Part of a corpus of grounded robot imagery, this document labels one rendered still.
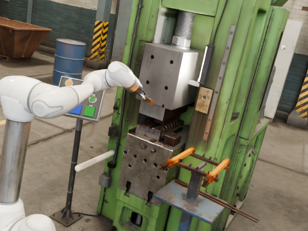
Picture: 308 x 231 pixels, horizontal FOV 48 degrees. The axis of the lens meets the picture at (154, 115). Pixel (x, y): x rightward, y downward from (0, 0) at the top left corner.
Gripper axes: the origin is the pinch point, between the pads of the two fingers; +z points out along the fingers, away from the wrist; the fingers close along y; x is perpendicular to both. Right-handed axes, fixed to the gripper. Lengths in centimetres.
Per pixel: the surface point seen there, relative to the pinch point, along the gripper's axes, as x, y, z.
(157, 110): -3.7, -12.7, 28.1
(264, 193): 13, 10, 255
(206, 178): 0, 57, 11
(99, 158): -64, -22, 41
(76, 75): -134, -394, 276
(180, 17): 50, -50, 11
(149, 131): -18.2, -8.7, 36.4
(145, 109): -10.3, -19.3, 27.7
